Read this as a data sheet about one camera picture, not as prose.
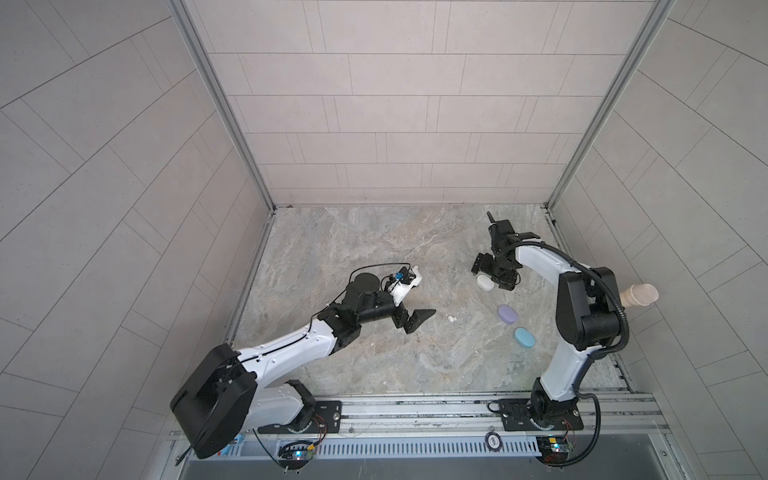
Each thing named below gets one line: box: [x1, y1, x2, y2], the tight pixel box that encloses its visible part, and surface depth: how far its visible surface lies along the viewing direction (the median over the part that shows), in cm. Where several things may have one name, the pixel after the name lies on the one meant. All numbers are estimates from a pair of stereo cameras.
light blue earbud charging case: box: [513, 327, 536, 348], surface depth 85 cm
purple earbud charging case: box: [497, 304, 519, 324], surface depth 90 cm
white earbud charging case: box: [477, 274, 495, 291], surface depth 94 cm
